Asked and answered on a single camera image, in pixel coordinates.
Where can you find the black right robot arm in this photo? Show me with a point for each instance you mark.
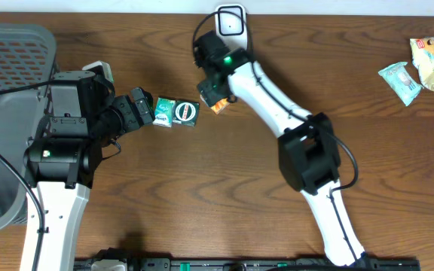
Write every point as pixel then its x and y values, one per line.
pixel 308 149

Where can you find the white teal tissue pack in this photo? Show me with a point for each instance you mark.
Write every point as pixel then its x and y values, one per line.
pixel 163 113

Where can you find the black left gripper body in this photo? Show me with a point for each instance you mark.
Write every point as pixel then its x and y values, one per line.
pixel 139 110

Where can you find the teal snack packet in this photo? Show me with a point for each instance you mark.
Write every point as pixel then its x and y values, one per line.
pixel 405 87

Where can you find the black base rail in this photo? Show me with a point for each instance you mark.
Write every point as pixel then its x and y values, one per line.
pixel 118 259

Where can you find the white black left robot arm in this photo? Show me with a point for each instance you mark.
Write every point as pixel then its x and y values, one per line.
pixel 61 162

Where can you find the white barcode scanner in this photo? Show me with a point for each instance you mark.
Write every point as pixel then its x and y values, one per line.
pixel 230 25

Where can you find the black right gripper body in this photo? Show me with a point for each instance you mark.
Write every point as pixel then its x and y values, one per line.
pixel 209 88

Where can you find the orange tissue packet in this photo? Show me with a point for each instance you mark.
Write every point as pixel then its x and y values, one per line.
pixel 220 106

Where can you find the dark green round-logo packet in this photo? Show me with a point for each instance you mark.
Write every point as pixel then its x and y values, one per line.
pixel 186 113

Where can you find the grey plastic shopping basket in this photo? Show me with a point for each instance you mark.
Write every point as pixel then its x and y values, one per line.
pixel 27 56

